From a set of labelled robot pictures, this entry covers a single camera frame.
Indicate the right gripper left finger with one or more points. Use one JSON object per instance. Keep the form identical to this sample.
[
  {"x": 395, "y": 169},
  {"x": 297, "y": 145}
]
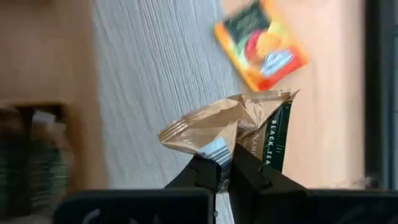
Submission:
[{"x": 202, "y": 174}]

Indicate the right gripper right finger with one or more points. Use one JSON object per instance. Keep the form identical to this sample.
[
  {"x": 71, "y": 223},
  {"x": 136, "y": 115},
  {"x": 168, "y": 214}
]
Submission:
[{"x": 248, "y": 180}]

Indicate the grey woven placemat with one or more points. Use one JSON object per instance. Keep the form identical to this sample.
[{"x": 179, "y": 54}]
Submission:
[{"x": 155, "y": 77}]

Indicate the orange mango tea packet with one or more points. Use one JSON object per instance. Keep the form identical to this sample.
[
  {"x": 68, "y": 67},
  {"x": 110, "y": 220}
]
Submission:
[{"x": 261, "y": 46}]

